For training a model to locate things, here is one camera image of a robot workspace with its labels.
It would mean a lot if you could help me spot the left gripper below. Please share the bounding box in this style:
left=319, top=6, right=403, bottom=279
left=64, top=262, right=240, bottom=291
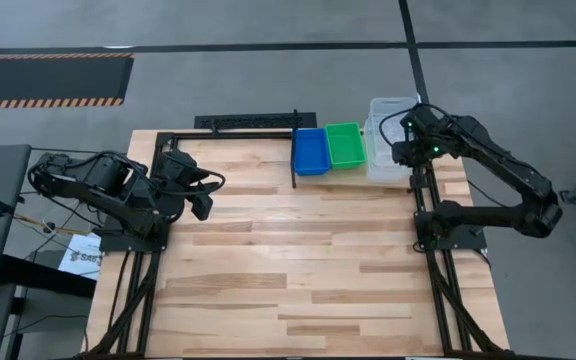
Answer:
left=159, top=148, right=221, bottom=222

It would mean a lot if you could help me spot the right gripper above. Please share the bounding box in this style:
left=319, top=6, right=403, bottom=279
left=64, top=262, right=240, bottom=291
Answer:
left=391, top=106, right=453, bottom=169

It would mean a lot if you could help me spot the green plastic mesh basket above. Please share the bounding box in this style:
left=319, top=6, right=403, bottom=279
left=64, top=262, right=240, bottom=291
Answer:
left=324, top=121, right=368, bottom=171

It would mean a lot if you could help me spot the blue plastic slotted basket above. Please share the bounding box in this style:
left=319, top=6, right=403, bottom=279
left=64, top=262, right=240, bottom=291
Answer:
left=292, top=127, right=332, bottom=177

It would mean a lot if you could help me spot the black perforated computer case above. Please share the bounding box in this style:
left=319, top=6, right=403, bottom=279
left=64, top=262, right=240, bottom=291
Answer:
left=193, top=111, right=318, bottom=131

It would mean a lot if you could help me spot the white printed paper sign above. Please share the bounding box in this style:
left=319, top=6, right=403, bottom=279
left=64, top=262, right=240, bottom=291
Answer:
left=58, top=232, right=104, bottom=282

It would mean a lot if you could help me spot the black hazard striped mat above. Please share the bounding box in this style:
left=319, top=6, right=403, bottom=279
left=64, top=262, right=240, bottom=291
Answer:
left=0, top=53, right=136, bottom=110

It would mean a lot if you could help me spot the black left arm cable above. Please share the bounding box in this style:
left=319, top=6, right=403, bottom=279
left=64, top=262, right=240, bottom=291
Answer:
left=160, top=168, right=227, bottom=197

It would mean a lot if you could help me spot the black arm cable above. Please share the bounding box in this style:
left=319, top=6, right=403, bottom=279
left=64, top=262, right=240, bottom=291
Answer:
left=160, top=168, right=227, bottom=197
left=378, top=103, right=422, bottom=147

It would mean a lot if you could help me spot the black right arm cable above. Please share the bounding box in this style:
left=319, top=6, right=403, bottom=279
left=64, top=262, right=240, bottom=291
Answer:
left=378, top=103, right=422, bottom=147

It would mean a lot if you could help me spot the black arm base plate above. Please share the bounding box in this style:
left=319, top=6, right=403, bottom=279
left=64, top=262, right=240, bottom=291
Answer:
left=413, top=210, right=488, bottom=252
left=98, top=219, right=170, bottom=253

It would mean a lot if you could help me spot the black shelf post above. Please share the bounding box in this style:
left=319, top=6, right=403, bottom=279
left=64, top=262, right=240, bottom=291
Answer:
left=291, top=108, right=301, bottom=190

